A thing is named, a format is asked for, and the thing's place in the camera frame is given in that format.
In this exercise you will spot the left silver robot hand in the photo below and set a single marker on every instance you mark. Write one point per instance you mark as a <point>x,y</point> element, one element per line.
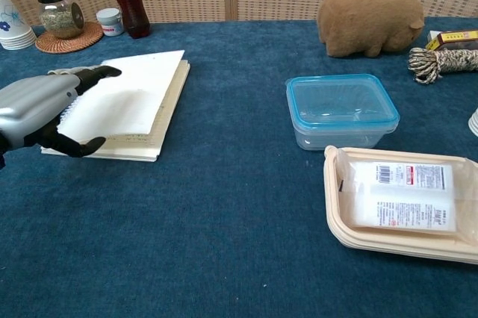
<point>33,105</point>

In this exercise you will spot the white spiral notebook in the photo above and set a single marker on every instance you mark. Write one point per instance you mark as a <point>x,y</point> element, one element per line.
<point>130,98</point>

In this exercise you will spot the round woven rattan coaster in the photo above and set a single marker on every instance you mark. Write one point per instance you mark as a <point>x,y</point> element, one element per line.
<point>74,43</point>

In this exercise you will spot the paper cup stack blue flower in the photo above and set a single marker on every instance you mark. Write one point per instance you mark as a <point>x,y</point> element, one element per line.
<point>474,122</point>
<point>13,27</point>

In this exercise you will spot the glass jar black lid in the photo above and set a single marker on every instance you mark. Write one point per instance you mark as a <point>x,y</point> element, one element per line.
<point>58,15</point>

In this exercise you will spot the small white jar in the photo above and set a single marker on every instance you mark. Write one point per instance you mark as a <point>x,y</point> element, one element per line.
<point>109,23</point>

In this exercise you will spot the blue table cloth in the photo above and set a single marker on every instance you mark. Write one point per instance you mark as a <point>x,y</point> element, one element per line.
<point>224,221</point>

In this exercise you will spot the clear container blue lid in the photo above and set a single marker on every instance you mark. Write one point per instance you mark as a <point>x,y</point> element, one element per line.
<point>340,109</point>

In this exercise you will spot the beige plastic food tray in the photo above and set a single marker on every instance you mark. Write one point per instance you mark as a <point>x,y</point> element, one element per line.
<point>336,217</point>

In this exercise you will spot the brown plush animal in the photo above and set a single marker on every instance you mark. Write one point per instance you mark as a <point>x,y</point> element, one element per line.
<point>366,23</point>

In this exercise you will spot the white packet with label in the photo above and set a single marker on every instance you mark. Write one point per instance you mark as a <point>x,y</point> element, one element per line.
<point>403,198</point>

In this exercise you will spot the long yellow box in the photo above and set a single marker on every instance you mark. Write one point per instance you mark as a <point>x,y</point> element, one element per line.
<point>457,40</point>

